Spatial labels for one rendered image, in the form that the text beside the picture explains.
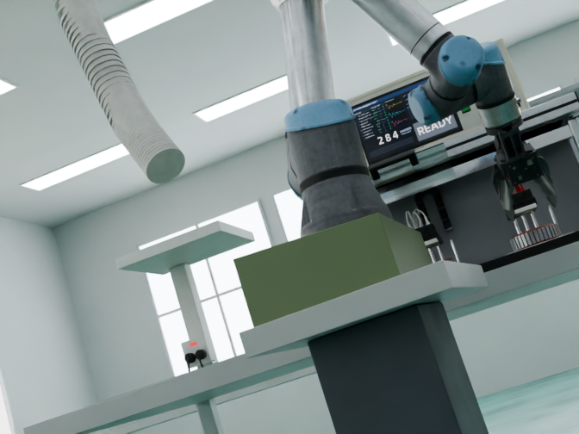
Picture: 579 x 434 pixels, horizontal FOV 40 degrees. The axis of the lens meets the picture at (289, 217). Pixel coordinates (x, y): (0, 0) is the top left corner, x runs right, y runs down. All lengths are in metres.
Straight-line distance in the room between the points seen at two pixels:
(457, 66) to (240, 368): 0.79
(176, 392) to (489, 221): 0.93
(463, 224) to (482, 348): 6.18
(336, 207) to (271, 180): 7.57
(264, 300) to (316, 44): 0.52
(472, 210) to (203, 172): 7.07
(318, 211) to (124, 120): 1.96
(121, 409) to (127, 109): 1.57
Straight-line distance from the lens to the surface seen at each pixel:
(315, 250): 1.19
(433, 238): 1.91
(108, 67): 3.27
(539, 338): 8.28
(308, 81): 1.46
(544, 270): 1.62
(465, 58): 1.35
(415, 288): 1.08
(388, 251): 1.15
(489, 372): 8.30
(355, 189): 1.24
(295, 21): 1.52
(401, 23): 1.39
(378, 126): 2.09
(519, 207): 1.94
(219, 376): 1.73
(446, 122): 2.07
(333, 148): 1.25
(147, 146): 2.98
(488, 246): 2.13
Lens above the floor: 0.65
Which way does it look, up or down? 12 degrees up
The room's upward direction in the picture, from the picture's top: 18 degrees counter-clockwise
